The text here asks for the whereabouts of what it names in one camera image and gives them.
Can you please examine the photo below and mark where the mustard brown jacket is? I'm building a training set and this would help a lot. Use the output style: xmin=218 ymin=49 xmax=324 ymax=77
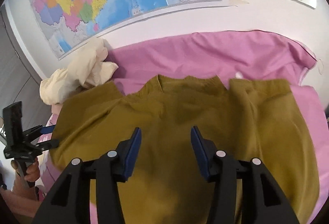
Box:
xmin=50 ymin=75 xmax=320 ymax=223

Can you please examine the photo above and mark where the cream crumpled cloth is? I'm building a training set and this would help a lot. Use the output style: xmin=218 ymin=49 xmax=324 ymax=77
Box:
xmin=40 ymin=38 xmax=119 ymax=105

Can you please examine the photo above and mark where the person left hand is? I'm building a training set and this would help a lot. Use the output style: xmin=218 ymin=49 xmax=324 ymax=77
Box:
xmin=11 ymin=158 xmax=40 ymax=183

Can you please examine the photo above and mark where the pink daisy bed sheet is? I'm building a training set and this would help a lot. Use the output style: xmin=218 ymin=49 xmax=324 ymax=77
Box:
xmin=42 ymin=30 xmax=328 ymax=223

